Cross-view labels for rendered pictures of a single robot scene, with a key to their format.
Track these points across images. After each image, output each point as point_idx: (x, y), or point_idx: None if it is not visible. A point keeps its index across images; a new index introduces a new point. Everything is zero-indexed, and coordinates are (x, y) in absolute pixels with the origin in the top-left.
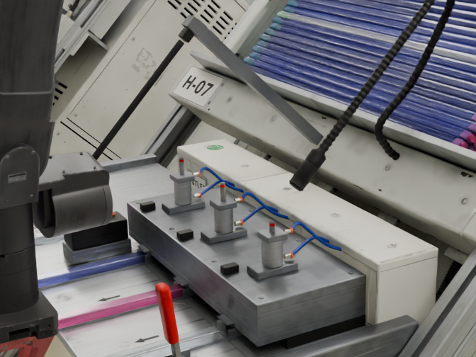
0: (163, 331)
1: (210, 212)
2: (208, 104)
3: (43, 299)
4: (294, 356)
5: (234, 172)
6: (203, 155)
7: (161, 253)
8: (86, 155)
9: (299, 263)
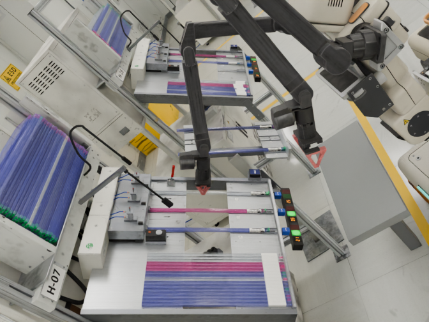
0: None
1: (126, 213)
2: (64, 267)
3: (196, 174)
4: None
5: (103, 222)
6: (99, 240)
7: (146, 216)
8: (182, 154)
9: (129, 182)
